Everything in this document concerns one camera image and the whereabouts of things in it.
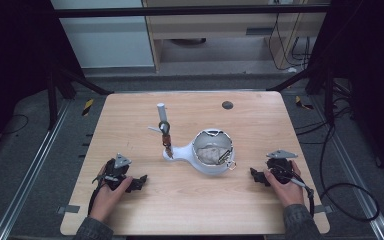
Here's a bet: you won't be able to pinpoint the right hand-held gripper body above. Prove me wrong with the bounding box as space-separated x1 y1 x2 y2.
265 149 299 185

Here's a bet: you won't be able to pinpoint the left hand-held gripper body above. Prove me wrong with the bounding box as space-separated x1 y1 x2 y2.
92 152 133 192

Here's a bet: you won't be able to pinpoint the brown keychain strap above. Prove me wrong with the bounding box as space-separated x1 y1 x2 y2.
158 120 175 160

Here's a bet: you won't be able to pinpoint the white stand with bowl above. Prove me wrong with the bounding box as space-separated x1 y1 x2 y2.
147 102 236 176

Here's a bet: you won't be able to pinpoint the person's right hand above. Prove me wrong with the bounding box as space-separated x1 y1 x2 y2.
263 160 305 209

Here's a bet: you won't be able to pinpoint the person's left hand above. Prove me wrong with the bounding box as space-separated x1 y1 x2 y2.
89 164 135 224

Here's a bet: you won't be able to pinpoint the grey tape strip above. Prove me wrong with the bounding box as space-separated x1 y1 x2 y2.
314 204 333 215
57 204 81 215

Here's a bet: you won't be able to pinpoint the yellow black floor tape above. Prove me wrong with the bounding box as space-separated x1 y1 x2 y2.
81 98 95 117
295 95 315 111

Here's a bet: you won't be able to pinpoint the black metal stand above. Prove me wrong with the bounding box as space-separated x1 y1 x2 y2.
266 63 336 126
44 68 115 131

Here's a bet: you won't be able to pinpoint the white cabinet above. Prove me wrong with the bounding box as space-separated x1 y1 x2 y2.
50 0 155 69

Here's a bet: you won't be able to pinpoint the black curtain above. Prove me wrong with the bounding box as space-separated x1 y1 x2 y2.
0 0 85 161
308 0 384 185

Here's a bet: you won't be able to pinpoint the wooden desk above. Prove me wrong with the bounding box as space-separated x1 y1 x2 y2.
142 0 332 73

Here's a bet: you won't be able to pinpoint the black horizontal bar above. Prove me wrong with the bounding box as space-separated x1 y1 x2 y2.
54 4 332 19

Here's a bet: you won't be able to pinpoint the right hand-held gripper cable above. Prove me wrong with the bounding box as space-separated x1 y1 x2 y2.
289 177 316 218

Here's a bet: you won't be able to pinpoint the hand-held gripper cable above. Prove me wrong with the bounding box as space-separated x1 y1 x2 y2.
87 179 107 216
289 177 316 218

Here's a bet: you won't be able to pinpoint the left hand-held gripper cable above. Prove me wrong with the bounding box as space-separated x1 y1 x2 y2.
87 179 107 216

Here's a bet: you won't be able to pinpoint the thick black floor cable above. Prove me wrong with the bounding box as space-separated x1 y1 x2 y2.
294 96 381 223

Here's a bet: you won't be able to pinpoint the metal floor rail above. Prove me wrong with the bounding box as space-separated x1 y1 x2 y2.
309 96 384 240
0 99 73 240

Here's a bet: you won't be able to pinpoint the thin black floor cable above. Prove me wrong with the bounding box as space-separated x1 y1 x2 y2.
0 114 30 136

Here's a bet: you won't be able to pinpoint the black hanging cables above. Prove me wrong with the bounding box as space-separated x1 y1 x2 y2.
268 12 312 72

